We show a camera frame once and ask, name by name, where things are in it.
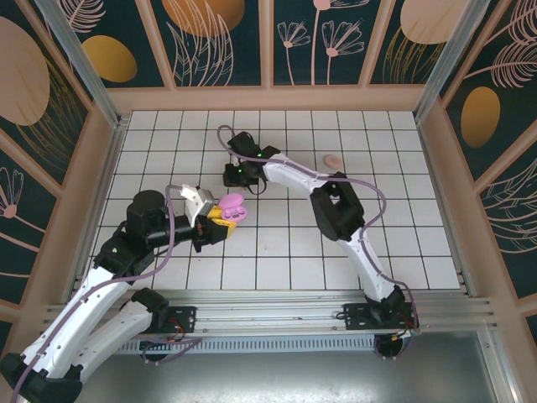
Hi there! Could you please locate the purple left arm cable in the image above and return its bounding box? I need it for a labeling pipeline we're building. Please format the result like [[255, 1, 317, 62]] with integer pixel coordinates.
[[10, 183, 202, 400]]

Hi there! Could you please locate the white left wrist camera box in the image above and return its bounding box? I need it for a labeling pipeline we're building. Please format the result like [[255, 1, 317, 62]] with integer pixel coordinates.
[[178, 183, 217, 230]]

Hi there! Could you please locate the thin black cable loop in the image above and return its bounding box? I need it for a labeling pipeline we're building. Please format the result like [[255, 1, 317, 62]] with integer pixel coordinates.
[[247, 175, 269, 196]]

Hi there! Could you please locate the aluminium table side rail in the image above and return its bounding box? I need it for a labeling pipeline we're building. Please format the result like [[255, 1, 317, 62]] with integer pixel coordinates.
[[414, 117, 479, 297], [75, 117, 127, 290]]

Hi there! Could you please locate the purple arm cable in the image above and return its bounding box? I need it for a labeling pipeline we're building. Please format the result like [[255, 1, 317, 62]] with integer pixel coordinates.
[[10, 183, 202, 400], [216, 124, 420, 332]]

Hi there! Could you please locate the grey slotted cable duct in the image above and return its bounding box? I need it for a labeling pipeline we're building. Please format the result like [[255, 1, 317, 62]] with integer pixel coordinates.
[[90, 335, 378, 356]]

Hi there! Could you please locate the coloured wire bundle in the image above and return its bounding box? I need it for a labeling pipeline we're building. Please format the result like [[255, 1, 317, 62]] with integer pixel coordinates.
[[165, 321, 188, 343], [392, 317, 420, 340]]

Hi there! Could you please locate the aluminium corner post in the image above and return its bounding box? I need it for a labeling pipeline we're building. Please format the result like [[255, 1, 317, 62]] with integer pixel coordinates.
[[35, 0, 127, 129], [413, 0, 503, 125]]

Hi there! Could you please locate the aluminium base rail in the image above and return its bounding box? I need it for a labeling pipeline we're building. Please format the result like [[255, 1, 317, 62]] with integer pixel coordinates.
[[45, 287, 500, 337]]

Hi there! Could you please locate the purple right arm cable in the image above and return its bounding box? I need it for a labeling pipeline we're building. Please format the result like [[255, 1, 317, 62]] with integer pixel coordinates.
[[216, 124, 420, 332]]

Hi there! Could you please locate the grey metal sheet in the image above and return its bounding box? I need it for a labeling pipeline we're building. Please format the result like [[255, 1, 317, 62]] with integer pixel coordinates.
[[37, 331, 504, 403]]

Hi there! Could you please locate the purple earbud charging case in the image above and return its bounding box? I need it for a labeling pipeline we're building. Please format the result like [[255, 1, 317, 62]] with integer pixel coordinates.
[[218, 192, 249, 222]]

